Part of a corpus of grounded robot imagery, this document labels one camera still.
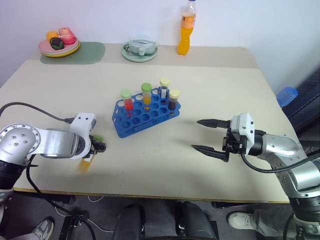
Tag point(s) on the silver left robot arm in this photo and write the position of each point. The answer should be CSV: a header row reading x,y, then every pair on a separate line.
x,y
53,143

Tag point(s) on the white sneaker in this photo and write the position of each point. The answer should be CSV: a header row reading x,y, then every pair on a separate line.
x,y
241,221

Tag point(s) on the clear glass container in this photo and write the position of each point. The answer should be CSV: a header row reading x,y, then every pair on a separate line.
x,y
143,46

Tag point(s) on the orange toy fruit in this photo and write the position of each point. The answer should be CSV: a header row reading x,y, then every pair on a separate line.
x,y
51,35

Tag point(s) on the green-capped tube with orange liquid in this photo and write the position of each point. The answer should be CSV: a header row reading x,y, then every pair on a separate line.
x,y
146,95

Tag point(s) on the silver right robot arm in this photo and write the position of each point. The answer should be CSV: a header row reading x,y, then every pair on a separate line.
x,y
282,150

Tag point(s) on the black woven case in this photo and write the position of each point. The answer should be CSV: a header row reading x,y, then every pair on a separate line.
x,y
307,100

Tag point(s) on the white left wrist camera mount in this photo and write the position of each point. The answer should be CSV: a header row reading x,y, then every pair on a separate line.
x,y
82,121

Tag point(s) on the green-capped tube with red liquid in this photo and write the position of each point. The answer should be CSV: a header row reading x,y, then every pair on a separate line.
x,y
128,102

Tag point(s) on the pink toy apple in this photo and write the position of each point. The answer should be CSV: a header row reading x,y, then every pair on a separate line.
x,y
67,35

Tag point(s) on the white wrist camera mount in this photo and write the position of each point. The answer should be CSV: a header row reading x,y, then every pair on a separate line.
x,y
82,121
246,127

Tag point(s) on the black table foot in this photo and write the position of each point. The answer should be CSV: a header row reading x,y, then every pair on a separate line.
x,y
60,199
230,204

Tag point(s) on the orange soda bottle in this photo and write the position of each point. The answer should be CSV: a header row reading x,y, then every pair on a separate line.
x,y
185,37

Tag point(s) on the green-capped tube with yellow liquid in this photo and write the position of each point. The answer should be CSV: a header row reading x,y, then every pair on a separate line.
x,y
85,165

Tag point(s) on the yellow-capped clear labelled tube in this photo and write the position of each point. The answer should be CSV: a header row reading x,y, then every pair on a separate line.
x,y
164,87

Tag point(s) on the yellow-capped tube with brown liquid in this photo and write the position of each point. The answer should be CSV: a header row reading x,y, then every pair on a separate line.
x,y
173,100

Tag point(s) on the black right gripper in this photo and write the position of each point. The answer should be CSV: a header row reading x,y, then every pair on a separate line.
x,y
233,145

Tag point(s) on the dark toy mangosteen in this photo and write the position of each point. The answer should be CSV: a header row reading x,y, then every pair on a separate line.
x,y
57,43

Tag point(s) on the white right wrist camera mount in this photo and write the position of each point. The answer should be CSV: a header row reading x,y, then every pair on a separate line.
x,y
246,127

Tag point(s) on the blue test tube rack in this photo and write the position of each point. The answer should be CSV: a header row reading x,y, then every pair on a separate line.
x,y
147,117

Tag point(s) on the stack of pink yellow plates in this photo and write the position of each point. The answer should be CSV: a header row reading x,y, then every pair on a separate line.
x,y
67,51

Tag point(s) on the grey sneaker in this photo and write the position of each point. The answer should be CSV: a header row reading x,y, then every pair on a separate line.
x,y
45,228

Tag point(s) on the green placemat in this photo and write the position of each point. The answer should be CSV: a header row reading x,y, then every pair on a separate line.
x,y
90,53

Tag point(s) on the pale green plate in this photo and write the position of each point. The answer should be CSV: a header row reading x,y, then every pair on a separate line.
x,y
140,58

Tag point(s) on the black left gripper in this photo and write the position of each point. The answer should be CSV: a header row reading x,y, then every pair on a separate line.
x,y
93,146

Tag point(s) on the grey trouser leg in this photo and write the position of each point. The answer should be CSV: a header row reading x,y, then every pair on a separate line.
x,y
272,222

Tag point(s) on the dark rounded shape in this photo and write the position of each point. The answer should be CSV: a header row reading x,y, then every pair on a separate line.
x,y
130,222
195,221

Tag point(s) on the blue ribbed plastic object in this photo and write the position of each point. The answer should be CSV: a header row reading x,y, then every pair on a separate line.
x,y
287,96

